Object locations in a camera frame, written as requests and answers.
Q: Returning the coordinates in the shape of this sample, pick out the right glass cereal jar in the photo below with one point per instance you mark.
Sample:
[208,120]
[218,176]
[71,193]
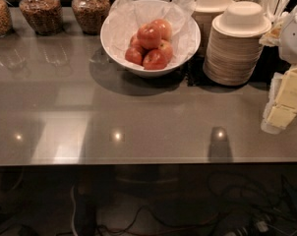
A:
[90,14]

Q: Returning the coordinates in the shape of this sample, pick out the stack of paper bowls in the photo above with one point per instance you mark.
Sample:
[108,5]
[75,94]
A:
[233,46]
[205,12]

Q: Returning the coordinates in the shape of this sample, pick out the white ceramic bowl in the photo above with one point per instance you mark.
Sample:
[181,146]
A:
[155,71]

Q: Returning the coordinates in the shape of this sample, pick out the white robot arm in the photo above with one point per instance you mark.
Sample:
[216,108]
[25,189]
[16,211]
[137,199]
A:
[288,39]

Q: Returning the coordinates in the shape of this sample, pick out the red apple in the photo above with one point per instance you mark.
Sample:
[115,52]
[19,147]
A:
[164,27]
[155,60]
[133,55]
[149,36]
[166,48]
[134,42]

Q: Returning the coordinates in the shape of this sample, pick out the front stack of paper bowls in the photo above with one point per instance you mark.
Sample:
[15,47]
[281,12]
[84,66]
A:
[233,46]

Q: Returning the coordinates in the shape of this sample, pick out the middle glass cereal jar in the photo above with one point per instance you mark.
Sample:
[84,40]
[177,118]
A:
[43,16]

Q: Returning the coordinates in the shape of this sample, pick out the white tissue paper liner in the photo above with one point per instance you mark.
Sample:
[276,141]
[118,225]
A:
[122,23]

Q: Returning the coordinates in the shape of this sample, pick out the back stack of paper bowls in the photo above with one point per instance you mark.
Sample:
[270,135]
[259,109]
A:
[205,12]

